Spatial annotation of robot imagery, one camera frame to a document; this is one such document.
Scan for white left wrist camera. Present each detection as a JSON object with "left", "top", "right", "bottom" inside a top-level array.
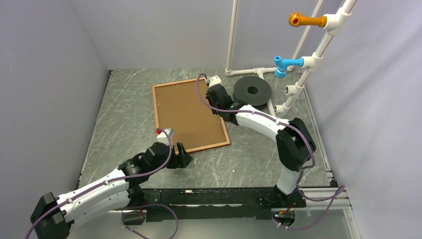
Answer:
[{"left": 155, "top": 128, "right": 175, "bottom": 146}]

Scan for blue pipe peg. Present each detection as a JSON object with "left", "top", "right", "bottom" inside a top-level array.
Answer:
[{"left": 274, "top": 56, "right": 305, "bottom": 79}]

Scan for black filament spool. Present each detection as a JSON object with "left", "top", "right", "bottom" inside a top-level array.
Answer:
[{"left": 232, "top": 76, "right": 272, "bottom": 110}]

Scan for orange wooden picture frame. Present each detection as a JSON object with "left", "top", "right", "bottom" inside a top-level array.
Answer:
[{"left": 152, "top": 78, "right": 231, "bottom": 153}]

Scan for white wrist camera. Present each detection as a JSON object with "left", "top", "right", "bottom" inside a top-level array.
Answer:
[
  {"left": 205, "top": 75, "right": 222, "bottom": 88},
  {"left": 155, "top": 128, "right": 175, "bottom": 146}
]

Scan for white pvc pipe rack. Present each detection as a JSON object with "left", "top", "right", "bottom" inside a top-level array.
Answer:
[{"left": 225, "top": 0, "right": 357, "bottom": 116}]

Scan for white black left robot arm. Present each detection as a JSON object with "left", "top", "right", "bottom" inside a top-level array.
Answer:
[{"left": 25, "top": 142, "right": 193, "bottom": 239}]

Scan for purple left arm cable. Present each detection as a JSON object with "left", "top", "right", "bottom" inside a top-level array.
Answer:
[{"left": 24, "top": 127, "right": 179, "bottom": 239}]

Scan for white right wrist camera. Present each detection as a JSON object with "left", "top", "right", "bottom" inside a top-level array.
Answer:
[{"left": 205, "top": 75, "right": 222, "bottom": 88}]

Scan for orange pipe peg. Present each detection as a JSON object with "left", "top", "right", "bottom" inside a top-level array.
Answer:
[{"left": 288, "top": 12, "right": 327, "bottom": 28}]

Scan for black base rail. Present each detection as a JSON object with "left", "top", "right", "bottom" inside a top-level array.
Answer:
[{"left": 124, "top": 187, "right": 306, "bottom": 222}]

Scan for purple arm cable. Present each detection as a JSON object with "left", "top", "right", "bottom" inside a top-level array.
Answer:
[
  {"left": 196, "top": 73, "right": 347, "bottom": 232},
  {"left": 24, "top": 127, "right": 179, "bottom": 239}
]

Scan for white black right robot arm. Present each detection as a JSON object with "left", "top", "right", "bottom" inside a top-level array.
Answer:
[{"left": 206, "top": 84, "right": 316, "bottom": 207}]

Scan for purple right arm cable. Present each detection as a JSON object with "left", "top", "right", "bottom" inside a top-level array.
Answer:
[{"left": 196, "top": 73, "right": 347, "bottom": 232}]

